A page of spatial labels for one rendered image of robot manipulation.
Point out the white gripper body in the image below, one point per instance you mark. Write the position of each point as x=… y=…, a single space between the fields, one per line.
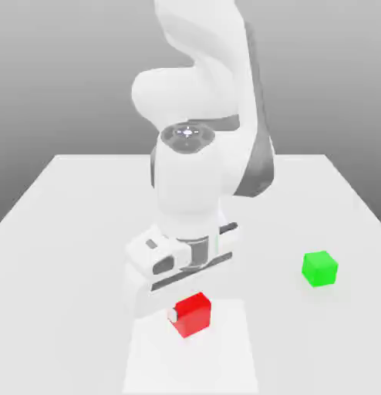
x=178 y=285

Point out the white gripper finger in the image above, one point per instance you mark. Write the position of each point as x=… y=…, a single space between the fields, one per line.
x=172 y=314

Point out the small red cube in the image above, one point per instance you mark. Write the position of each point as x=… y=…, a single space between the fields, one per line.
x=195 y=314

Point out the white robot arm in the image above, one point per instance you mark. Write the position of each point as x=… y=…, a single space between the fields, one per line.
x=187 y=185

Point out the small green cube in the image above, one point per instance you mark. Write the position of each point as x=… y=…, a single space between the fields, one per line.
x=319 y=268

